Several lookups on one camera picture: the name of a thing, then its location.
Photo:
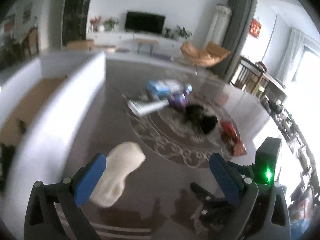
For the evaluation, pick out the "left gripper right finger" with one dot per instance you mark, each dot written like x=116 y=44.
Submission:
x=260 y=210

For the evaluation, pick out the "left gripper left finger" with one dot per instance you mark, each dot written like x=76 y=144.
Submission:
x=41 y=218

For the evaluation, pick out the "red snack packet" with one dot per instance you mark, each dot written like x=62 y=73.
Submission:
x=231 y=139

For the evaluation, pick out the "black fabric bundle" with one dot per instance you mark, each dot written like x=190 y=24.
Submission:
x=200 y=122

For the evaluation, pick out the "white knitted sock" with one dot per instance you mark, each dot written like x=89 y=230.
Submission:
x=124 y=159

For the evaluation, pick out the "white lotion bottle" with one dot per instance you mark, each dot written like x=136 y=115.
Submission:
x=142 y=108

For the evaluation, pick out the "blue white box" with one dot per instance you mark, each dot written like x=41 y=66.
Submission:
x=163 y=88

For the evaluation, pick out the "white storage box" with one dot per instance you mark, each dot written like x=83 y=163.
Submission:
x=44 y=149

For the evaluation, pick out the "dark wooden chair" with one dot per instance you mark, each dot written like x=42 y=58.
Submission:
x=247 y=76

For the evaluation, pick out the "orange lounge chair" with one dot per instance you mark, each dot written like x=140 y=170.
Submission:
x=211 y=55

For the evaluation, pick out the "white tv cabinet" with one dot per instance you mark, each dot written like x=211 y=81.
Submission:
x=129 y=40

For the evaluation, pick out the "green potted plant right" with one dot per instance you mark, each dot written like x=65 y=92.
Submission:
x=182 y=33

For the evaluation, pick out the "green potted plant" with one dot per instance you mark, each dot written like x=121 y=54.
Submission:
x=182 y=33
x=111 y=23

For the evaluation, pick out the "white standing air conditioner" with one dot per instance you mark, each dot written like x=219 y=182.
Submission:
x=219 y=24

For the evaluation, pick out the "wooden bench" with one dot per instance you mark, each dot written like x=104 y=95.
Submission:
x=141 y=42

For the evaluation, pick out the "black television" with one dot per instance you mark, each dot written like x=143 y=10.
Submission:
x=144 y=22

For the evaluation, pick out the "red flowers white vase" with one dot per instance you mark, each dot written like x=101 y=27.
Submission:
x=96 y=24

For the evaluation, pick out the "grey curtain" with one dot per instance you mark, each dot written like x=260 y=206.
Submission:
x=242 y=11

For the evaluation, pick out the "green potted plant left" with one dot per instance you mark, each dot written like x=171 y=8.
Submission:
x=111 y=23

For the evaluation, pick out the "dark glass cabinet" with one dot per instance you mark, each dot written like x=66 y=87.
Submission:
x=74 y=22

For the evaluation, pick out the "red wall hanging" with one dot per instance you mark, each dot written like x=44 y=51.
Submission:
x=255 y=28

